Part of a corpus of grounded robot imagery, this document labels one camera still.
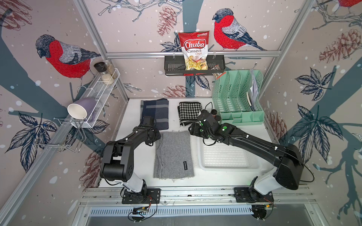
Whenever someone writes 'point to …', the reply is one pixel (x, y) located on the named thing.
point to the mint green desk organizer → (235, 93)
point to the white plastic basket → (214, 156)
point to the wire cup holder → (69, 133)
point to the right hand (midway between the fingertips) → (190, 128)
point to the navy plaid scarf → (159, 109)
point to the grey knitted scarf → (173, 156)
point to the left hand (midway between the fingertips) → (159, 133)
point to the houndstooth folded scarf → (188, 112)
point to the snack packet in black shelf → (218, 75)
